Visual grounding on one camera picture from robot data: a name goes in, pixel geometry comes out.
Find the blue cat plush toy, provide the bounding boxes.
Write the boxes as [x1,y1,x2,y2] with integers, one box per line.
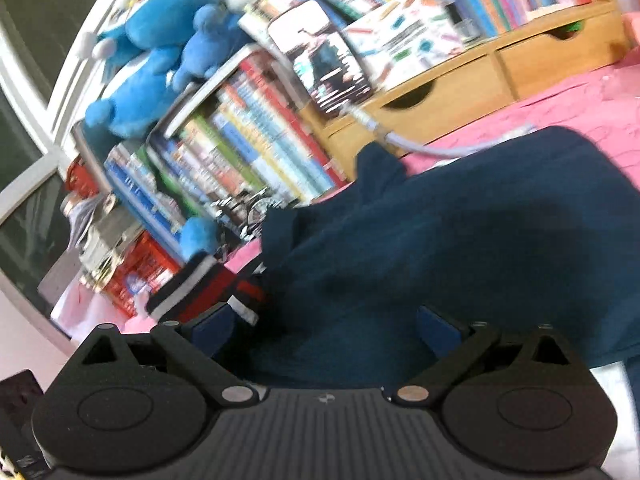
[82,45,187,139]
[92,0,252,89]

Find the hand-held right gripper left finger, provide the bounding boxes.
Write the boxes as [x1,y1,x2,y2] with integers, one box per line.
[69,304,261,409]

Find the pink blanket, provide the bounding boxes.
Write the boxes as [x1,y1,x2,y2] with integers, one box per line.
[120,55,640,342]

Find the white printed box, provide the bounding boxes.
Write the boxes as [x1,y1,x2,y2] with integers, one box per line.
[342,0,467,92]

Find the stack of papers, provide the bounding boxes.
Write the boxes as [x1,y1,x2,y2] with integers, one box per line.
[60,192,144,292]

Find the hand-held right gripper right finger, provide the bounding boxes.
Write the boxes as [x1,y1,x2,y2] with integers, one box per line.
[386,304,581,407]

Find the black smartphone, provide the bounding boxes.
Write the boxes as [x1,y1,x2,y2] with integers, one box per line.
[267,0,374,114]

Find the grey charging cable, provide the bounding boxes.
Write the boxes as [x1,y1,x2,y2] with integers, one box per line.
[350,105,539,159]

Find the wooden desk organizer with drawers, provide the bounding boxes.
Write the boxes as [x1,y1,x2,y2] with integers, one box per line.
[300,0,632,182]

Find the navy and white jacket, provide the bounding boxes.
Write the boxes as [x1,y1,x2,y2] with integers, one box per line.
[145,126,640,466]

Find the white window frame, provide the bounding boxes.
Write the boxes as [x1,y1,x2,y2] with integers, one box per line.
[0,0,166,342]

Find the miniature bicycle model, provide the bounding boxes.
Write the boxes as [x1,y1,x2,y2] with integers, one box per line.
[212,190,289,242]

